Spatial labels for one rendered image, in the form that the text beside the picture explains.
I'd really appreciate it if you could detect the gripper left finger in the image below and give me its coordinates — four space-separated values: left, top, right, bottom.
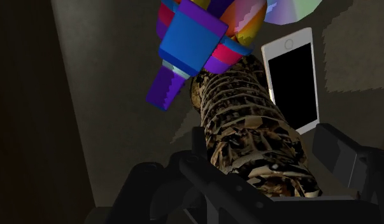
104 125 273 224

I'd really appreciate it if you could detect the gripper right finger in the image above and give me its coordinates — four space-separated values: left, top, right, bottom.
311 122 384 215

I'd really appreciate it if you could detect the rainbow coloured disc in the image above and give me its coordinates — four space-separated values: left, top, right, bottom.
264 0 323 26

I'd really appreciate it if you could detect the white smartphone with black screen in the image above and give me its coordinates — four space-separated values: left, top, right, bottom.
260 27 320 136

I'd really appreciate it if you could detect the brown patterned cylinder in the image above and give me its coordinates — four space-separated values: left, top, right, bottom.
190 55 324 199

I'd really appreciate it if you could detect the multicoloured block toy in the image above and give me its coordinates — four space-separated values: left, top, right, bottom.
145 0 269 112

